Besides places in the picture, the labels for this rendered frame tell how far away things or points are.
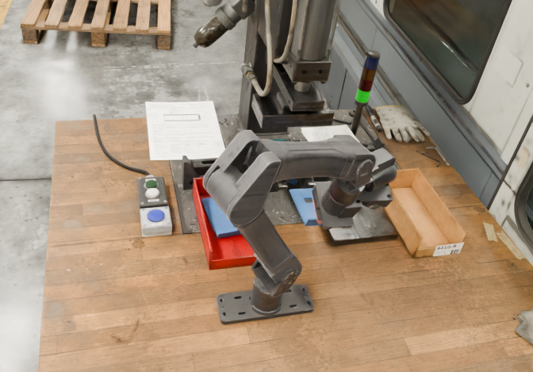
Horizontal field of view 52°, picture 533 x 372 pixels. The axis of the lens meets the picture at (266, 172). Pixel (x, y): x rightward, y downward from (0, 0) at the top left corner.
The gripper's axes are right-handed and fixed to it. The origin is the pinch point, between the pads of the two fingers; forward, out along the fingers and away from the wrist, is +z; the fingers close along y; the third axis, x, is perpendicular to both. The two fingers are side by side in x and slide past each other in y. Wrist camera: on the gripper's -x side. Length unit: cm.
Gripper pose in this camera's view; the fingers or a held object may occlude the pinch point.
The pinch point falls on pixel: (321, 220)
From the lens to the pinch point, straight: 122.3
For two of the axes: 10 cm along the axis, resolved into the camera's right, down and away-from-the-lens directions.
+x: -9.7, 0.4, -2.5
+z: -2.0, 4.6, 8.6
